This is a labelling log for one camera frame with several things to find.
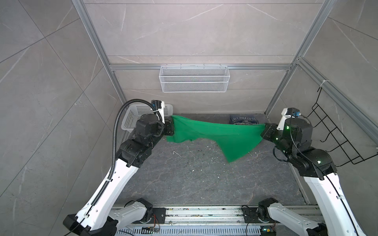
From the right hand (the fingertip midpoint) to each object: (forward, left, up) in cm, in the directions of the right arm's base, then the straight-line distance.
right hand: (265, 123), depth 64 cm
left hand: (+4, +42, +3) cm, 42 cm away
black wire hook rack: (-4, -34, -9) cm, 35 cm away
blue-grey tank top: (+33, -8, -35) cm, 48 cm away
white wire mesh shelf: (+48, +32, -8) cm, 58 cm away
